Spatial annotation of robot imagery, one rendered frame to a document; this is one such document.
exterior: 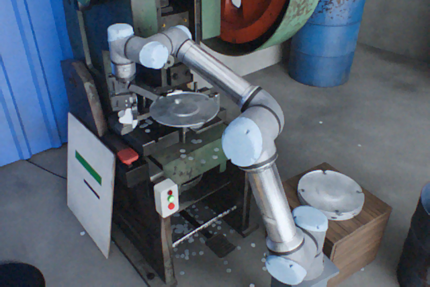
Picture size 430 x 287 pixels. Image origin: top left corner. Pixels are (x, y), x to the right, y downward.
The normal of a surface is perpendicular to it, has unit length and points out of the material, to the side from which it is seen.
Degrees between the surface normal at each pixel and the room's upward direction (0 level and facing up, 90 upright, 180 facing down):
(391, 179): 0
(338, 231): 0
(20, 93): 90
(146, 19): 90
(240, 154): 83
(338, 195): 0
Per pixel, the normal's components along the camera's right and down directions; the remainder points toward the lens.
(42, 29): 0.64, 0.40
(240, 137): -0.58, 0.35
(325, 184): 0.00, -0.85
